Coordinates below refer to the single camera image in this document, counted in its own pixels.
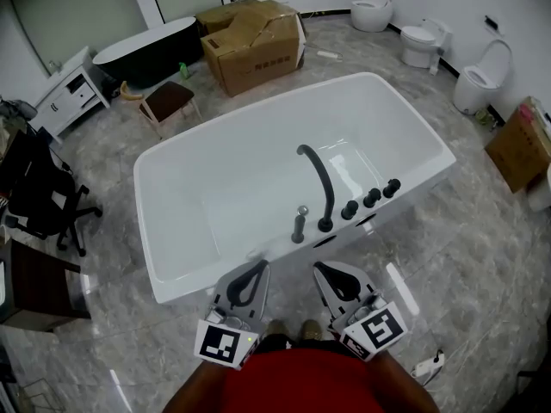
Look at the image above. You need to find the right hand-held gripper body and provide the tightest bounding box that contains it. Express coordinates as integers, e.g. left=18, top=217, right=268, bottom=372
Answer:
left=329, top=293, right=408, bottom=363

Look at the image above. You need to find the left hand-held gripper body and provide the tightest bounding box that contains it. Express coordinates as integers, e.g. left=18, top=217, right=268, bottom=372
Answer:
left=194, top=303, right=264, bottom=372

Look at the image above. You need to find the white bathtub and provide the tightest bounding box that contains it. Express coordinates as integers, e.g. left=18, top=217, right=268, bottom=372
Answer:
left=133, top=71, right=457, bottom=305

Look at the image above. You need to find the person's right forearm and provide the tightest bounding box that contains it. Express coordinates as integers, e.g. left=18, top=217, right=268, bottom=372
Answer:
left=368, top=350, right=441, bottom=413

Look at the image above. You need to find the person's left forearm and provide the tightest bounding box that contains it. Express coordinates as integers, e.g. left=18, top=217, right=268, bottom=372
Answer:
left=162, top=358, right=232, bottom=413

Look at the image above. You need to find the dark freestanding bathtub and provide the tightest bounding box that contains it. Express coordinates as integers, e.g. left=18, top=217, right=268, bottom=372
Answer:
left=91, top=15, right=206, bottom=90

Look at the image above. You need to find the person's right shoe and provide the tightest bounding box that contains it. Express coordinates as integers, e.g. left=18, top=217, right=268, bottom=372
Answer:
left=298, top=319, right=323, bottom=342

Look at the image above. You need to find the person's shoe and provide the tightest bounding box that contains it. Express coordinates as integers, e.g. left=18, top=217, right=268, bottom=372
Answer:
left=265, top=319, right=288, bottom=340
left=298, top=319, right=323, bottom=342

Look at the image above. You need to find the person's left shoe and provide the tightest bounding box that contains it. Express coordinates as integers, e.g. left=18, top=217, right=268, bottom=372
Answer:
left=265, top=319, right=288, bottom=340

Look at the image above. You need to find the person's red shirt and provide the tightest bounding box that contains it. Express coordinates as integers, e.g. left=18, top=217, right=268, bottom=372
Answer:
left=209, top=345, right=391, bottom=413

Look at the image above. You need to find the black curved faucet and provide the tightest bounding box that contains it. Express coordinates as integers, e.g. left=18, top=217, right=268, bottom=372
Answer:
left=296, top=144, right=337, bottom=233

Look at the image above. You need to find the dark wooden table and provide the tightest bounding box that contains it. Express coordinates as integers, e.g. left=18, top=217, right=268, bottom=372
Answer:
left=0, top=237, right=92, bottom=334

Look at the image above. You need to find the wooden stool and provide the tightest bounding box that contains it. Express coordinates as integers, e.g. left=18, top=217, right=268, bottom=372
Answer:
left=138, top=80, right=204, bottom=140

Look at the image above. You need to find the black office chair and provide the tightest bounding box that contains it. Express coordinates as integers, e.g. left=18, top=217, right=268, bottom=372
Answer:
left=4, top=130, right=104, bottom=258

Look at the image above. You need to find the small cardboard box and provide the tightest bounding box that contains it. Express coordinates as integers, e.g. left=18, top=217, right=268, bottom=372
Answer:
left=483, top=96, right=551, bottom=194

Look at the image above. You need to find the white toilet with raised lid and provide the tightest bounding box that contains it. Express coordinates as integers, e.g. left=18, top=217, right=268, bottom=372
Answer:
left=452, top=38, right=514, bottom=116

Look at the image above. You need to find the white toilet with tank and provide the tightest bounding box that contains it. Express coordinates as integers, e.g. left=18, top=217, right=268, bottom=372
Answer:
left=399, top=18, right=454, bottom=70

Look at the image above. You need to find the large cardboard box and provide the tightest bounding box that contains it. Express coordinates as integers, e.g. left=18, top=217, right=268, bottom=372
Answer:
left=195, top=0, right=308, bottom=99

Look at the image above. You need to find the white cabinet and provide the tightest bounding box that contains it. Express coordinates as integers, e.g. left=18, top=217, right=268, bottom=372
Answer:
left=27, top=46, right=113, bottom=145

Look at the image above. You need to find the round white toilet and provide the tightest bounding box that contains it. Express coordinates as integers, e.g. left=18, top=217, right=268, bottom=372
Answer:
left=350, top=0, right=394, bottom=34

